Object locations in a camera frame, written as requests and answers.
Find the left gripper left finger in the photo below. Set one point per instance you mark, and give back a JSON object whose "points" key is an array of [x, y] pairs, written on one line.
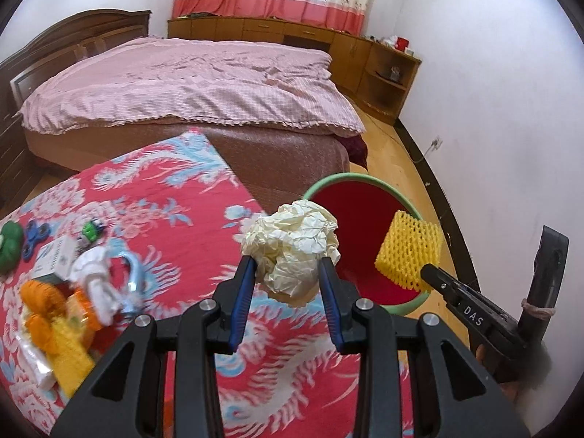
{"points": [[123, 396]]}

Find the cream paper ball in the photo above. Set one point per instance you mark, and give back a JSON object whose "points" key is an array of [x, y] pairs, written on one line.
{"points": [[287, 247]]}

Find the white blue face mask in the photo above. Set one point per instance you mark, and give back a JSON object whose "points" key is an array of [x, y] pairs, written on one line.
{"points": [[91, 272]]}

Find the yellow foam net sleeve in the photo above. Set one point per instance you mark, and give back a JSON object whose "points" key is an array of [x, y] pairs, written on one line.
{"points": [[70, 360]]}

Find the green purple keychain toy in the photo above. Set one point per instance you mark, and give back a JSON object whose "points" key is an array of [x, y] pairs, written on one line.
{"points": [[90, 234]]}

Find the orange wrapper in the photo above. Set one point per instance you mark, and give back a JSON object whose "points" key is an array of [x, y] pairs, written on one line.
{"points": [[45, 302]]}

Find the white teal medicine box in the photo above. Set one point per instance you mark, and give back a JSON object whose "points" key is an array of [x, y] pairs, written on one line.
{"points": [[54, 260]]}

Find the clear snack bag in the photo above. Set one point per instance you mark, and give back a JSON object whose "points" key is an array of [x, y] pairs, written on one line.
{"points": [[80, 312]]}

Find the person's right hand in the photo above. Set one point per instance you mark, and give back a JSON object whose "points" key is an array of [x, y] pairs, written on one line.
{"points": [[507, 378]]}

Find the red bin green rim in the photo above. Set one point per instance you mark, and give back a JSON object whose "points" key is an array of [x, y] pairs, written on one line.
{"points": [[364, 207]]}

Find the blue fidget spinner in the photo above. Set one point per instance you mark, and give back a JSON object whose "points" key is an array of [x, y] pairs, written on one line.
{"points": [[34, 234]]}

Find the green pumpkin toy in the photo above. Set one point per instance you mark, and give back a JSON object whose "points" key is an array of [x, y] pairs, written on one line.
{"points": [[12, 239]]}

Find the wooden corner shelf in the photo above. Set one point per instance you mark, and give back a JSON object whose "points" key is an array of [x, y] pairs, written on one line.
{"points": [[387, 79]]}

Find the pink checked bedspread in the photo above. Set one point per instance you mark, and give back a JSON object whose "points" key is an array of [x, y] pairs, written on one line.
{"points": [[228, 83]]}

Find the long wooden cabinet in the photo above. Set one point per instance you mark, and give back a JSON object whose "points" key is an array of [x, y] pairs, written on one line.
{"points": [[348, 53]]}

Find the red cup on shelf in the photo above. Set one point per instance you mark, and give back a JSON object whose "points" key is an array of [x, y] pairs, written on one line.
{"points": [[401, 44]]}

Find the wooden bed frame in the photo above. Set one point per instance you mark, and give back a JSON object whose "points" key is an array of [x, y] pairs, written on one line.
{"points": [[276, 166]]}

